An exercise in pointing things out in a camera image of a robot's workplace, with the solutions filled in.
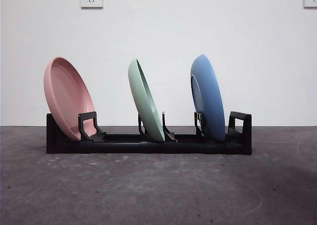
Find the pink plate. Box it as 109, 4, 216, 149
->
44, 56, 98, 141

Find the green plate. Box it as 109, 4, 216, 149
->
127, 58, 165, 143

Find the black plate rack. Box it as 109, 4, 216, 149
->
46, 110, 253, 156

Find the blue plate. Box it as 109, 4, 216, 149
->
190, 54, 226, 142

